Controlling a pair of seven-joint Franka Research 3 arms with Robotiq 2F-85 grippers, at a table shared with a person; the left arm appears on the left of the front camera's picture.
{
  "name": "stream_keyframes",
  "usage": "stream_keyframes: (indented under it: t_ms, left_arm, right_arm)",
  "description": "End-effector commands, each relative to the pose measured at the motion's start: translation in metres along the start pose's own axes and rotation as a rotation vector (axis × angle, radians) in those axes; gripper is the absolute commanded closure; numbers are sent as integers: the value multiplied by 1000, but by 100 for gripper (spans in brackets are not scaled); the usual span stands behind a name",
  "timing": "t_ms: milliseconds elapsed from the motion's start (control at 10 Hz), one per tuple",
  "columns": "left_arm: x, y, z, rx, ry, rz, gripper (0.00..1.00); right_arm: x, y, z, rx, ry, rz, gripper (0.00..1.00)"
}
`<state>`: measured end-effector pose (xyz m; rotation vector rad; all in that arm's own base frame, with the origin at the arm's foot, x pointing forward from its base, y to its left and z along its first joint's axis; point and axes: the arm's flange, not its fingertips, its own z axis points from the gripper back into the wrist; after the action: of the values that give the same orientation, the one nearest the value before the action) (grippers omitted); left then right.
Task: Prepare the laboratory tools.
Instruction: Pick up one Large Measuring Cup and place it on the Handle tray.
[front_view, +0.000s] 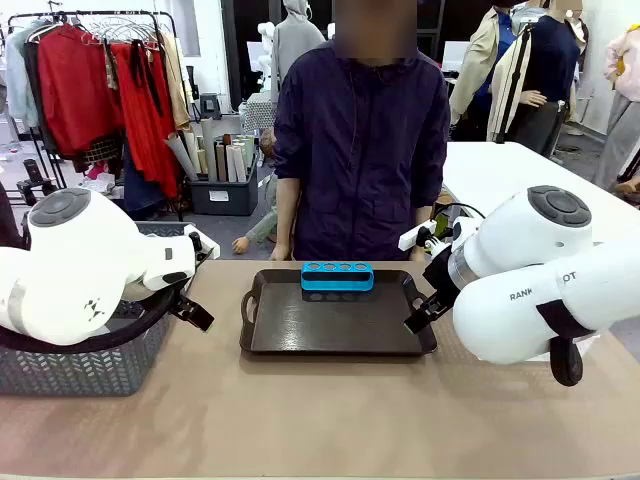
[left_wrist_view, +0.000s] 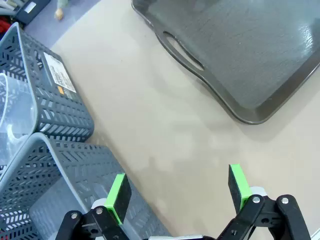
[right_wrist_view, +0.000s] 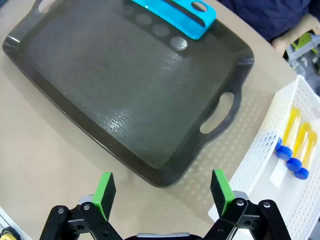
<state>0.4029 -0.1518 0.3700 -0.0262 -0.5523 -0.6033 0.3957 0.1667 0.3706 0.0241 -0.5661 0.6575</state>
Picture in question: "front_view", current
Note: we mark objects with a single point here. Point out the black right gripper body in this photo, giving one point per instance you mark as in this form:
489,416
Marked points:
440,275

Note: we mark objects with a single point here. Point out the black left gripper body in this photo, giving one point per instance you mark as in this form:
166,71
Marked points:
184,295

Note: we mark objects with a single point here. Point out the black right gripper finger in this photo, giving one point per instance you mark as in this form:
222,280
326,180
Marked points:
438,305
419,318

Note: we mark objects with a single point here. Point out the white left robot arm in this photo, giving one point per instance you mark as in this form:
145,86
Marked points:
75,265

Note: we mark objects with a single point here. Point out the person's right forearm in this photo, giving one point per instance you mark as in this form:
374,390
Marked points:
286,215

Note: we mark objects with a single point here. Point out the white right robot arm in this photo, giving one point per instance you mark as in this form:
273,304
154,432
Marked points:
530,280

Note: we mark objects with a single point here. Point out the small grey plastic basket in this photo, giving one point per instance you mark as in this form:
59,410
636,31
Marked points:
160,228

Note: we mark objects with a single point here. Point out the dark brown serving tray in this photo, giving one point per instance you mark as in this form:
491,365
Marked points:
330,325

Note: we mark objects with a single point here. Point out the blue test tube rack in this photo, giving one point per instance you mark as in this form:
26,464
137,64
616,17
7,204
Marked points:
337,281

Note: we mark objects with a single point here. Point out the mannequin lying on floor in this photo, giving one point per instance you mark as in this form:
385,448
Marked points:
257,230

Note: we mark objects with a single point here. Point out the grey storage bin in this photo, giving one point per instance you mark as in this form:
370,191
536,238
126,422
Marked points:
225,192

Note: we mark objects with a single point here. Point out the white background table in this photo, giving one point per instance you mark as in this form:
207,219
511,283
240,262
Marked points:
500,170

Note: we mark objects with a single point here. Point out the large grey plastic basket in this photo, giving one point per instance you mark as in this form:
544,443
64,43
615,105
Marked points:
75,372

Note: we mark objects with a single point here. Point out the grey paper roll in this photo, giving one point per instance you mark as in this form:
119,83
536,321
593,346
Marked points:
181,155

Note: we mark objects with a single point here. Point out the white paper roll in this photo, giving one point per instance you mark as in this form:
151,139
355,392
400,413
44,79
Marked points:
232,162

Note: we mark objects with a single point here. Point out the person in purple jacket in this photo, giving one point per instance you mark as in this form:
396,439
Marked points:
360,150

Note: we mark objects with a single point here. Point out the red long dress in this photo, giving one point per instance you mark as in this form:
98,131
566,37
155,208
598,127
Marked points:
147,135

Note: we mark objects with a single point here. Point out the black step stool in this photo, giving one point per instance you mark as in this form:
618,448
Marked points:
210,105

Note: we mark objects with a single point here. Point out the mannequin in beige coat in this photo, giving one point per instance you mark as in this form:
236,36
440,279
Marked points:
480,65

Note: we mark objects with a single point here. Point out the beige garment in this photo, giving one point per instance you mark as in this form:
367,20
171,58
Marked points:
177,80

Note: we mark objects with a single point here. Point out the red shirt garment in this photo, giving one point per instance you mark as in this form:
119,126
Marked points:
75,90

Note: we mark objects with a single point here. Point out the black metal clothes rack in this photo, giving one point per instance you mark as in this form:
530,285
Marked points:
170,60

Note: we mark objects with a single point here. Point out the mannequin in navy sweater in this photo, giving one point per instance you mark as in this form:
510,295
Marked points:
550,65

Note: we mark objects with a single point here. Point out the mannequin in pink top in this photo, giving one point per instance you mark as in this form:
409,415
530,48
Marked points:
620,100

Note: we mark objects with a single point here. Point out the mannequin in grey hoodie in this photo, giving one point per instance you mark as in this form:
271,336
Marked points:
297,45

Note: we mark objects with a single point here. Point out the light blue garment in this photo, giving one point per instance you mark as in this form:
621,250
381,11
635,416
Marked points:
17,75

